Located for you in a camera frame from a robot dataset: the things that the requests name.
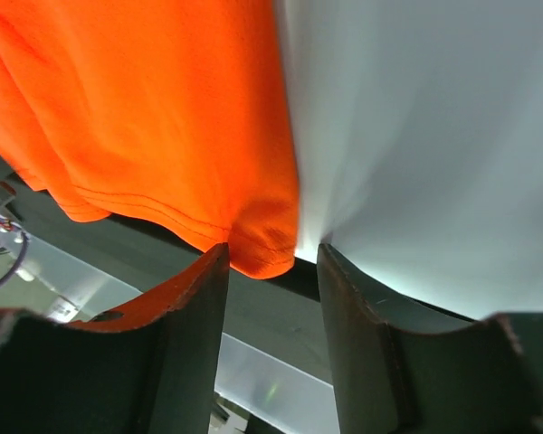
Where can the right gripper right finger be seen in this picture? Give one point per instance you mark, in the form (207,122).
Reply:
(401,366)

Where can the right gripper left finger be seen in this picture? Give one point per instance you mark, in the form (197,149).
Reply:
(146,366)

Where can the orange t shirt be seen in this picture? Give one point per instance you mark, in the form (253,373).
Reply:
(172,112)

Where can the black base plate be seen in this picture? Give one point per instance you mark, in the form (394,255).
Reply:
(280,316)

